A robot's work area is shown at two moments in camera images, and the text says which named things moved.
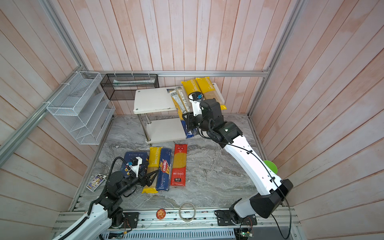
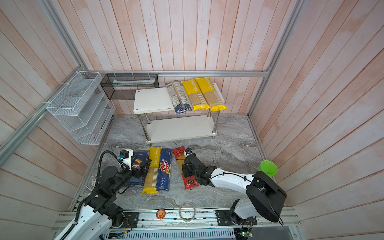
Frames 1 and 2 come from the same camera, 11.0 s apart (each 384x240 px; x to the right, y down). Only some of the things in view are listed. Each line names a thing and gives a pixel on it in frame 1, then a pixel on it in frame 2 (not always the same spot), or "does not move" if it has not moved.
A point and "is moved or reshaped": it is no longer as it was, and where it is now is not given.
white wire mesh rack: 80,106 does not move
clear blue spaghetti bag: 181,102 is moved or reshaped
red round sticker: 160,214 does not move
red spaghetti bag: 179,165 is moved or reshaped
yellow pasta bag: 208,90 does not move
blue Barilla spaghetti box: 163,178 does not move
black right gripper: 190,122 → 185,170
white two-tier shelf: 148,101 does not move
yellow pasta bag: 154,163 does not move
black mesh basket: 121,86 does not move
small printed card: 96,183 does not move
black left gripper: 147,181 → 138,174
